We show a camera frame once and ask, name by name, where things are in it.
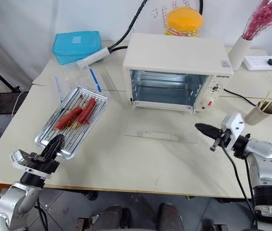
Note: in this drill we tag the white toaster oven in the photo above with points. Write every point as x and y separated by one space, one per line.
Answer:
174 53

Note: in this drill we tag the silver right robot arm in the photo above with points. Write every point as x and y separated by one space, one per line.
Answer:
267 166

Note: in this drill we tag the silver ribbed metal tray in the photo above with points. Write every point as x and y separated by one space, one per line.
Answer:
78 144

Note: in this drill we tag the brown cardboard tube cup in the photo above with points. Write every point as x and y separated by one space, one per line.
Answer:
258 115

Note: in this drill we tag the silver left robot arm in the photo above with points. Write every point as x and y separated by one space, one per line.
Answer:
16 199

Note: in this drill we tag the pink dried flower bunch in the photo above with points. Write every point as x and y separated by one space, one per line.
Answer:
265 16

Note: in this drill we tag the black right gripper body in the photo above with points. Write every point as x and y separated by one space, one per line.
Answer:
224 138

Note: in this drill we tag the white power strip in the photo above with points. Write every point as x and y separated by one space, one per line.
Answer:
258 63

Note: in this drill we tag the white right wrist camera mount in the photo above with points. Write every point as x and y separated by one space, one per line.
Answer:
234 122

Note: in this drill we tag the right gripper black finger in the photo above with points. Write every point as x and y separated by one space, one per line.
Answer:
210 135
210 128

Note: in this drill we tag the clear plastic bag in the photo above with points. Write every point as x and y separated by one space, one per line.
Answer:
73 79

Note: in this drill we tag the white red oven knob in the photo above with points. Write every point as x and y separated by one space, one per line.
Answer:
208 103

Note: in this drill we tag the wooden sticks bundle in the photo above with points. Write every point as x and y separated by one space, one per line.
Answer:
267 102

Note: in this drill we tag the dark rounded shape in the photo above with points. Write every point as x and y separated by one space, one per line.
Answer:
172 216

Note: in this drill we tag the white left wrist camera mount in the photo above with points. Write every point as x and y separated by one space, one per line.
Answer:
18 160

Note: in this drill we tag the black mesh platform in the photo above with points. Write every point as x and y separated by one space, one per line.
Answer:
3 103

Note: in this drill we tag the yellow plastic jar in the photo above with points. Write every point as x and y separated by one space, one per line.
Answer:
184 21

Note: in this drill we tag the red sausage on skewer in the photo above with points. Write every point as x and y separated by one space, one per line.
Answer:
87 111
62 122
75 112

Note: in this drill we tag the white cylinder vase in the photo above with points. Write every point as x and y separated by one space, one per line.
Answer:
239 53

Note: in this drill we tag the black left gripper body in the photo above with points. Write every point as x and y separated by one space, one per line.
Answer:
45 164

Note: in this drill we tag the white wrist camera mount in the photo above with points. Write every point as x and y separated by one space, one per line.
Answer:
18 160
234 122

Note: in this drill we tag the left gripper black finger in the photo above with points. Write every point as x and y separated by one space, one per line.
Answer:
54 145

